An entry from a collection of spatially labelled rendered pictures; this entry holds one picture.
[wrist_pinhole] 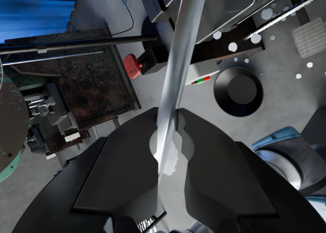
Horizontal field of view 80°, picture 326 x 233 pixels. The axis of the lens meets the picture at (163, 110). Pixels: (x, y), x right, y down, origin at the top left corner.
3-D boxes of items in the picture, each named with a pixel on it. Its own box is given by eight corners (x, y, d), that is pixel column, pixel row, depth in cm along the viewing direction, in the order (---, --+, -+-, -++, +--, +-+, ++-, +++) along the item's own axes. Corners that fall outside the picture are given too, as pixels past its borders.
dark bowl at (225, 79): (277, 106, 106) (272, 110, 102) (230, 118, 129) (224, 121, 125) (255, 55, 106) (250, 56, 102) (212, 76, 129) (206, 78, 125)
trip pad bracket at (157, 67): (194, 55, 72) (155, 64, 60) (177, 67, 80) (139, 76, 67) (187, 40, 72) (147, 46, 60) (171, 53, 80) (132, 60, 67)
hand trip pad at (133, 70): (156, 69, 64) (138, 73, 60) (147, 75, 69) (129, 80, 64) (148, 49, 64) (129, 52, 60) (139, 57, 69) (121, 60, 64)
